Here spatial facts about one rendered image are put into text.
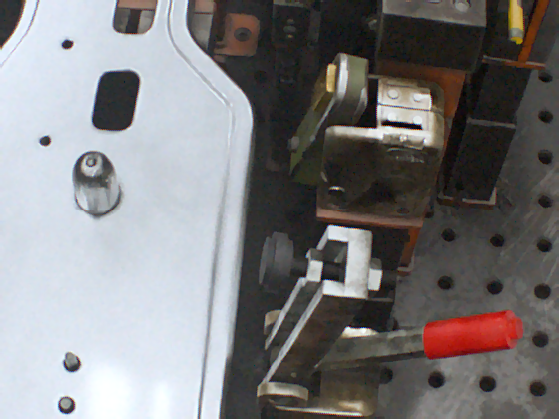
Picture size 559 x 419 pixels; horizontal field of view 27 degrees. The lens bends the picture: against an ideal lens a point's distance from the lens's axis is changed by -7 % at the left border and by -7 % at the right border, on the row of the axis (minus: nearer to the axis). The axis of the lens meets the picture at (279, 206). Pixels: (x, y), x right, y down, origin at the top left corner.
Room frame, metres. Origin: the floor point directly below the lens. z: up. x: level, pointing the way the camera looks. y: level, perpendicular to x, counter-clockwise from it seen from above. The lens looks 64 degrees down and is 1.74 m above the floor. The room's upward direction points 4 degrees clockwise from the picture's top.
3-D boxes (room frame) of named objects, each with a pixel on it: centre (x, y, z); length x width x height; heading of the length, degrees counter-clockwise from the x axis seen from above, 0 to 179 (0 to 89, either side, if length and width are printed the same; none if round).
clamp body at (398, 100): (0.40, -0.07, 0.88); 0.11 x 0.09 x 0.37; 88
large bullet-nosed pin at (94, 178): (0.36, 0.13, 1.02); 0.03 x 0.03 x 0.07
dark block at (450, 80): (0.47, -0.09, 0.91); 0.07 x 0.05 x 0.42; 88
